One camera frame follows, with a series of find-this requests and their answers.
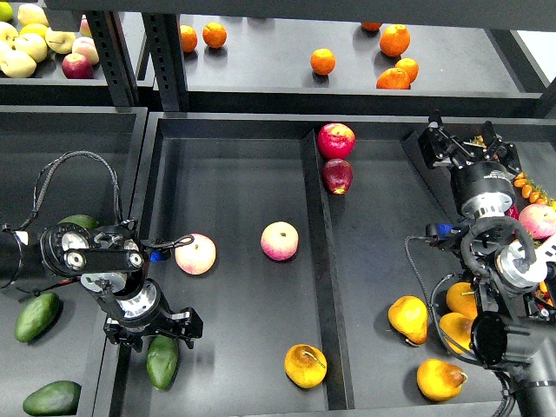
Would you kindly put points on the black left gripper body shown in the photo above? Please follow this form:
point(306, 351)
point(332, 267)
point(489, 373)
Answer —
point(145, 310)

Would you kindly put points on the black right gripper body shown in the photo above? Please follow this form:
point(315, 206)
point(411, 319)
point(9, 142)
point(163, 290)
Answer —
point(482, 189)

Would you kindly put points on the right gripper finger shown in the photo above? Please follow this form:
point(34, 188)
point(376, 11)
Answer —
point(497, 150)
point(438, 147)

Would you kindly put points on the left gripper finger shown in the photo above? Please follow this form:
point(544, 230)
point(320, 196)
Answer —
point(186, 326)
point(118, 334)

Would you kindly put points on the dark green avocado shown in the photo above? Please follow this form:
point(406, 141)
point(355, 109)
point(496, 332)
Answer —
point(162, 361)

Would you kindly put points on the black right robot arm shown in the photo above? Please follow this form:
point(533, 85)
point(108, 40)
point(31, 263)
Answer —
point(513, 334)

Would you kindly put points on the yellow pear under arm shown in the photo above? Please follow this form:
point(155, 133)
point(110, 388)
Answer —
point(457, 327)

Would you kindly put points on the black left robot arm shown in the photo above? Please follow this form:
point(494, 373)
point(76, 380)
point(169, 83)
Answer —
point(110, 262)

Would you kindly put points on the yellow pear behind arm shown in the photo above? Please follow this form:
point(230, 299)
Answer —
point(460, 298)

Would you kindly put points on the avocado lying left tray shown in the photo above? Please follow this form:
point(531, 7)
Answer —
point(36, 316)

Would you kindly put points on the avocado bottom left corner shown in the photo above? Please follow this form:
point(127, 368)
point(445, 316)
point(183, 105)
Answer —
point(58, 398)

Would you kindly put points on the light green avocado top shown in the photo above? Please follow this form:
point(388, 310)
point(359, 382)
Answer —
point(81, 220)

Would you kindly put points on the yellow pear beside divider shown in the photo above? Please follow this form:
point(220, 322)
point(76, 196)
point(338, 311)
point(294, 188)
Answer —
point(409, 316)

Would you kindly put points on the upper cherry tomato bunch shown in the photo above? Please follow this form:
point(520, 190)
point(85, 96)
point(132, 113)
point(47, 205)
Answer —
point(478, 140)

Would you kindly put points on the cherry tomato bunch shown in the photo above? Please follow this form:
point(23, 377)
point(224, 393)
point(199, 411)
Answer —
point(543, 294)
point(478, 140)

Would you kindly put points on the red chili pepper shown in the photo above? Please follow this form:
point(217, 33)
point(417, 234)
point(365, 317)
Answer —
point(513, 212)

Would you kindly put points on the orange cherry tomato sprig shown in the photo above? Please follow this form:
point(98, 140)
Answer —
point(532, 192)

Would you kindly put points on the pink apple right tray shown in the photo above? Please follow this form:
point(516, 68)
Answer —
point(538, 220)

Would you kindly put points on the orange at shelf edge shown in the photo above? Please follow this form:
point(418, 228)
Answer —
point(393, 78)

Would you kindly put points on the white label card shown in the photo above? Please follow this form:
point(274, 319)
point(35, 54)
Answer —
point(545, 252)

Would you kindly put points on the small orange right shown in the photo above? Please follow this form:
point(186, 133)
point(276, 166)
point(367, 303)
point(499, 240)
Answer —
point(410, 66)

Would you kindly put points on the bright red apple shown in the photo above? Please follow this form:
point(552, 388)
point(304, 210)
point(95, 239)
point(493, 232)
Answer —
point(335, 141)

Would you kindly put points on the lower cherry tomato bunch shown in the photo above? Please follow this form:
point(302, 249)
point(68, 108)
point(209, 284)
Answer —
point(543, 294)

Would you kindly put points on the large orange upper right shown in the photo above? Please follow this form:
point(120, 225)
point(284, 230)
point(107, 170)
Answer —
point(395, 40)

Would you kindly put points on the pink apple centre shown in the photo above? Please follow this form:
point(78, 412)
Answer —
point(279, 241)

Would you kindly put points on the black top shelf beam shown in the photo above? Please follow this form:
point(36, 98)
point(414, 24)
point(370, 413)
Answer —
point(499, 15)

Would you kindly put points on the orange under top shelf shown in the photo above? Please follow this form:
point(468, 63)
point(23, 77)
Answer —
point(371, 27)

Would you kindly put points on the black middle tray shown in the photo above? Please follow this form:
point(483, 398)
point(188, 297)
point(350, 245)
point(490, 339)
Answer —
point(230, 179)

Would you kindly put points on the orange upper shelf centre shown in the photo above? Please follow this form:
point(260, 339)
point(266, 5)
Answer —
point(322, 61)

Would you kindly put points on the orange shelf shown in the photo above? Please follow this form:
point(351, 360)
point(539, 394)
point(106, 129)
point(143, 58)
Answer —
point(322, 61)
point(214, 35)

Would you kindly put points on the black tray divider centre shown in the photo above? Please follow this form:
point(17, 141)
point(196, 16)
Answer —
point(338, 382)

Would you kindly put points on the black left tray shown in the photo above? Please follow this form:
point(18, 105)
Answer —
point(106, 146)

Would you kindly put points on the black upper shelf tray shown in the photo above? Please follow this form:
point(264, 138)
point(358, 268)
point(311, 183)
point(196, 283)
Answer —
point(264, 66)

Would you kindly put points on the black upper left shelf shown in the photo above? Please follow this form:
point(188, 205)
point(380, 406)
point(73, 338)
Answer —
point(49, 86)

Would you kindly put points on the orange upper shelf left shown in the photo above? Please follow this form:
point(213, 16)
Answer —
point(214, 35)

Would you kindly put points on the red apple upper left shelf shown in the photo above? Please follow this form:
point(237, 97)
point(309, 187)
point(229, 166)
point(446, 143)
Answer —
point(77, 66)

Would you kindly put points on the black perforated post centre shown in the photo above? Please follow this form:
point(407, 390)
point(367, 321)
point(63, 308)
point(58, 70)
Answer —
point(165, 47)

